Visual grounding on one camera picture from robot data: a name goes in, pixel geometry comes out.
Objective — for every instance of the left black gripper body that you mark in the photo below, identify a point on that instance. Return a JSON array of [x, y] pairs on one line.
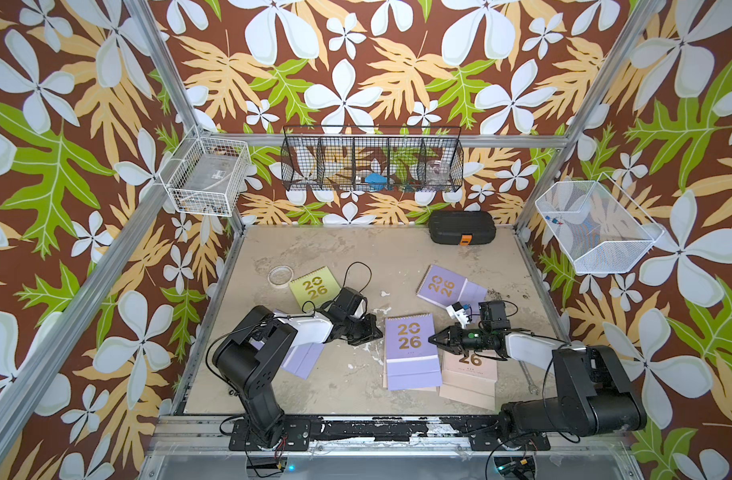
[[360, 329]]

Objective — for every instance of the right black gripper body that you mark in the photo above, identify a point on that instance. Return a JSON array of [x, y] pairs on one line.
[[468, 339]]

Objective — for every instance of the green 2026 desk calendar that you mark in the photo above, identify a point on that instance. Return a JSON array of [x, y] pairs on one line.
[[315, 288]]

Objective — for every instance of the pink 2026 calendar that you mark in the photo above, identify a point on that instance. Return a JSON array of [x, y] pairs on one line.
[[385, 378], [469, 379]]

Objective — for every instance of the purple 2026 calendar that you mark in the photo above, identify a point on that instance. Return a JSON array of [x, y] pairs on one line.
[[442, 287], [407, 339], [301, 360]]

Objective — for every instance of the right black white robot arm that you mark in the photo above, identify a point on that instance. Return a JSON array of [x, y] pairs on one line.
[[594, 394]]

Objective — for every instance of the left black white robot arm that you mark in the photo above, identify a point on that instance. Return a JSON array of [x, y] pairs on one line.
[[249, 357]]

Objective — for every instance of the silver wrench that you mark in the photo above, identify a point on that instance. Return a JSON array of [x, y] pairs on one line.
[[533, 388]]

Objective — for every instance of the clear round lid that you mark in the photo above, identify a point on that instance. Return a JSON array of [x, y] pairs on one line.
[[280, 276]]

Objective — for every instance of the black hard case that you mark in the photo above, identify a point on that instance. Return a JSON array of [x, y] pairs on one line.
[[463, 228]]

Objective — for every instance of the blue object in basket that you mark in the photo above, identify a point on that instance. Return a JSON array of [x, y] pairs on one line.
[[376, 182]]

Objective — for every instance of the white mesh basket right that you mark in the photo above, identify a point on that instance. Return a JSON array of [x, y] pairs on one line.
[[600, 227]]

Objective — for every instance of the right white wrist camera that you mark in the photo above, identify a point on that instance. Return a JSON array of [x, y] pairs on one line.
[[460, 313]]

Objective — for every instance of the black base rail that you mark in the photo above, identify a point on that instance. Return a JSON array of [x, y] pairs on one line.
[[306, 433]]

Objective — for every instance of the black wire basket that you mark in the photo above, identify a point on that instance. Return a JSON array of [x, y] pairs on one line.
[[412, 158]]

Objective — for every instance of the white wire basket left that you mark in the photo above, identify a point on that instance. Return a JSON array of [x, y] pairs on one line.
[[205, 175]]

